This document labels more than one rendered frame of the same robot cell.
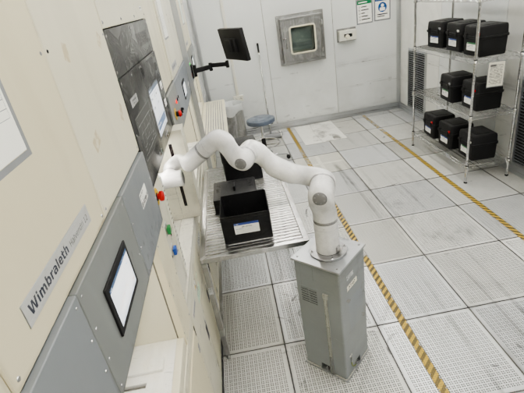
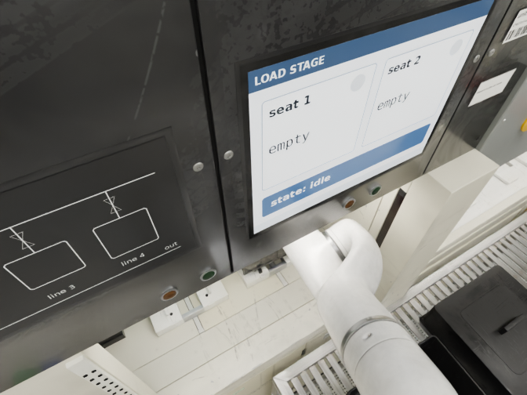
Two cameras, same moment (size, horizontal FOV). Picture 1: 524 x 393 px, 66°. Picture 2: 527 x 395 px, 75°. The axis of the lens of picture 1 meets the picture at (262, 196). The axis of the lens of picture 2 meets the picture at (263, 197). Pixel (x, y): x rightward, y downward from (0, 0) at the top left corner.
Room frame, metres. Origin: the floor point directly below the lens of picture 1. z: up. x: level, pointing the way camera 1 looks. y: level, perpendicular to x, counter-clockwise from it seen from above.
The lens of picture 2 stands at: (1.68, 0.20, 1.81)
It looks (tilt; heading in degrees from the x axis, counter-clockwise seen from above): 50 degrees down; 62
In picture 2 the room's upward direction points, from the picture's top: straight up
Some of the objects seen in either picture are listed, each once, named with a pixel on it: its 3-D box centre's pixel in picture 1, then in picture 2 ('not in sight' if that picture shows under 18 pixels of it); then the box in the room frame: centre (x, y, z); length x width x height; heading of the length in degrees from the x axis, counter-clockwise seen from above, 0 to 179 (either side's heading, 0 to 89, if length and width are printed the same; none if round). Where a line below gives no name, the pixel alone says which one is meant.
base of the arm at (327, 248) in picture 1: (327, 235); not in sight; (1.71, -0.29, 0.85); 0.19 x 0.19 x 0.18
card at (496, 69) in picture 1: (495, 72); not in sight; (3.51, -2.21, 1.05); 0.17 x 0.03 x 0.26; 92
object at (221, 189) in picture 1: (235, 192); (502, 330); (2.44, 0.17, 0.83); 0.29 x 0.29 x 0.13; 1
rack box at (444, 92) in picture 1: (457, 86); not in sight; (4.12, -2.20, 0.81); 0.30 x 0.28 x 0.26; 178
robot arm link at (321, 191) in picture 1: (322, 201); not in sight; (1.68, -0.28, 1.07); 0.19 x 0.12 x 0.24; 163
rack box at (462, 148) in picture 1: (476, 143); not in sight; (3.74, -2.23, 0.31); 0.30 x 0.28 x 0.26; 0
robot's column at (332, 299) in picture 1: (333, 306); not in sight; (1.71, -0.29, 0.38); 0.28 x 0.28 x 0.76; 47
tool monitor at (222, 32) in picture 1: (218, 52); not in sight; (3.77, 0.17, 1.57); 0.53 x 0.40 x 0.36; 92
